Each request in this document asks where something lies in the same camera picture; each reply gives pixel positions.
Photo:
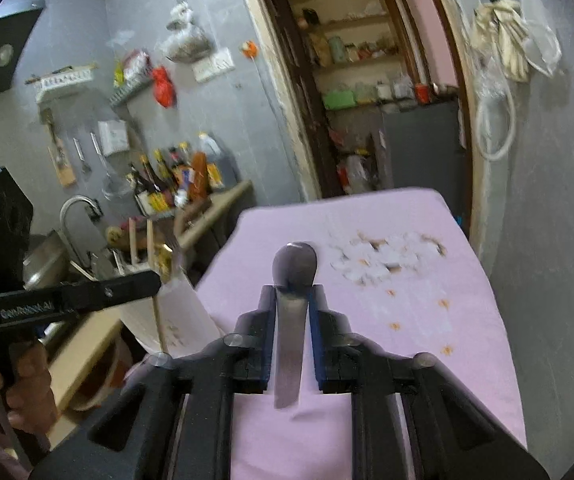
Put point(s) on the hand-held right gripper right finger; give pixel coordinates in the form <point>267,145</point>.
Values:
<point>317,355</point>

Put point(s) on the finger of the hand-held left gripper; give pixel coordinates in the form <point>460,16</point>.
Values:
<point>117,290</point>

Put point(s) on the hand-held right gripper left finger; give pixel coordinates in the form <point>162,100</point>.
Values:
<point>268,350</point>

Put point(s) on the metal spoon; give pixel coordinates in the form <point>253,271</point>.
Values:
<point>119,260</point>
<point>289,340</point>

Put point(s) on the white utensil holder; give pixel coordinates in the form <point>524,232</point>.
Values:
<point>182,320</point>

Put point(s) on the person's left hand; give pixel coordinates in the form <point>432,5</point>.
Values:
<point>32,390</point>

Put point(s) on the thin wooden stick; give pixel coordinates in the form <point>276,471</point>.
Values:
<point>84,271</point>

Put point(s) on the ginger root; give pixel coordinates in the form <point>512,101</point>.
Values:
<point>114,235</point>

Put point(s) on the gold utensil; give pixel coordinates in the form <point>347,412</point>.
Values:
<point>165,262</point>

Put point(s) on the metal wok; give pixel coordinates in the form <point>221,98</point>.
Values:
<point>42,265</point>

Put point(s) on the kitchen counter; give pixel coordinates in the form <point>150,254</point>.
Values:
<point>87,345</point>

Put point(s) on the chrome faucet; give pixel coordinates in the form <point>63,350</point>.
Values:
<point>81,198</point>

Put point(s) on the hanging wooden board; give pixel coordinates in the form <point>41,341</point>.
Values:
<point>64,167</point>

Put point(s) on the pink tablecloth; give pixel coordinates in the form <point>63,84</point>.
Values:
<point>417,360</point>

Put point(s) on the brown cutting board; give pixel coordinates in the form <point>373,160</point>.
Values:
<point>192,212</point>

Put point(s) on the hanging metal peeler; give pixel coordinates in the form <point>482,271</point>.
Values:
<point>81,152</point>

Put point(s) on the row of sauce bottles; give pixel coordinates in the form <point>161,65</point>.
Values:
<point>159,180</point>

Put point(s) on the hanging mesh strainer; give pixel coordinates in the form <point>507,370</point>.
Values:
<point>98,152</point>

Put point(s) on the large dark oil jug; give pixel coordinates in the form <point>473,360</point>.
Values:
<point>222,165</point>

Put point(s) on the yellow packet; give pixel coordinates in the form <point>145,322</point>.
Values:
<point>118,74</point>

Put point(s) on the red plastic bag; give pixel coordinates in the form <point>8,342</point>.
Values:
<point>163,87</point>

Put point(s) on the pink white packet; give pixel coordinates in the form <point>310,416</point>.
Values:
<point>138,64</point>

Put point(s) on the grey refrigerator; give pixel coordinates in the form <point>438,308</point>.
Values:
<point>422,150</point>

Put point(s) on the clear plastic bag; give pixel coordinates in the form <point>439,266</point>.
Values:
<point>187,42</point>

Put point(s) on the green container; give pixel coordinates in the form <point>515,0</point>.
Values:
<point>339,98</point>

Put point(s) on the red jar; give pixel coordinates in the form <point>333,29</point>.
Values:
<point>421,92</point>

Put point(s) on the teal jar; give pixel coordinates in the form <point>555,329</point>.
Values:
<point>337,50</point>

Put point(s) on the pantry shelf unit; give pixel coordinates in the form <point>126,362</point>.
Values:
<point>357,22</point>

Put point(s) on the hanging clear bag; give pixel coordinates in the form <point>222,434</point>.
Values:
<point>542,45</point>

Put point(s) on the white box on wall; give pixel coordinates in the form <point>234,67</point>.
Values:
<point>113,137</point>

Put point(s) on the white wall rack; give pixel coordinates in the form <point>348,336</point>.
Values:
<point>62,81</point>

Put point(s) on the metal wall shelf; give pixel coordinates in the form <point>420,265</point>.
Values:
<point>129,94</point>

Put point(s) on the white wall socket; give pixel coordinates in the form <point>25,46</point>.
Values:
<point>214,65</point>

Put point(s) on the wooden door frame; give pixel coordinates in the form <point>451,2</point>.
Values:
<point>272,85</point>

